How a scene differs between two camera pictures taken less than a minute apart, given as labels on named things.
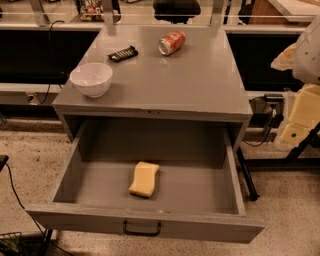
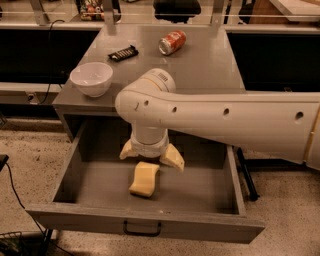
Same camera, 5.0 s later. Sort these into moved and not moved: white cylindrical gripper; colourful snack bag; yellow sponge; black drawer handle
Moved: white cylindrical gripper
Not moved: yellow sponge; colourful snack bag; black drawer handle
